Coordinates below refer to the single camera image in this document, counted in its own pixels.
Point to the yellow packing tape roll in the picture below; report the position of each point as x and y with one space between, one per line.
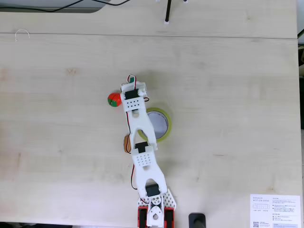
168 123

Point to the toy hamburger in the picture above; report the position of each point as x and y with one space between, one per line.
126 143

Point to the black pole with clamp base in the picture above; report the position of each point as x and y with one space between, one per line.
197 221

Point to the red black table clamp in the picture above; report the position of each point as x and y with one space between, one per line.
169 217
142 217

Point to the black camera stand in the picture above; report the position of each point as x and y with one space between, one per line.
167 12

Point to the white printed paper sheet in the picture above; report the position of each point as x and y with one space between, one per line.
273 211

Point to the red green toy tomato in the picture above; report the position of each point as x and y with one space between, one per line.
114 100

